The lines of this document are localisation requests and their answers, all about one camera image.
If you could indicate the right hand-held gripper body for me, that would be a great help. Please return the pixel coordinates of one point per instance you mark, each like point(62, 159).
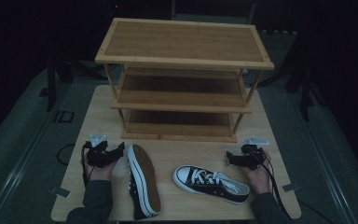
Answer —
point(253, 157)

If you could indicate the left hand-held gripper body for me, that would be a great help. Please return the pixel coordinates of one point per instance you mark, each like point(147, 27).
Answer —
point(96, 154)

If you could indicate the black canvas sneaker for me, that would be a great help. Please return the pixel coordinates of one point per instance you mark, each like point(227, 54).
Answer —
point(147, 174)
point(208, 185)

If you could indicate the wooden three-tier shoe rack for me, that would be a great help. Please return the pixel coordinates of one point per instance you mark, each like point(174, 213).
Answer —
point(183, 42)

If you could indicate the person's left hand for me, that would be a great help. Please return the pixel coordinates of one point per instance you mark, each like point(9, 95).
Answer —
point(101, 173)

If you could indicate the person's right hand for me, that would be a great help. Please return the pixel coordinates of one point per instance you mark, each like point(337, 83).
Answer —
point(261, 179)

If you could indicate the grey tape piece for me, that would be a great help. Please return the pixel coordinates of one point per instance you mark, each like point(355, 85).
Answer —
point(59, 192)
point(290, 187)

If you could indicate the black metal stand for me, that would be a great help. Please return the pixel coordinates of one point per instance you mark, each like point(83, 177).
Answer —
point(51, 87)

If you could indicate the black floor bracket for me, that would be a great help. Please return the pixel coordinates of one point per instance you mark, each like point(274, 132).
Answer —
point(64, 117)

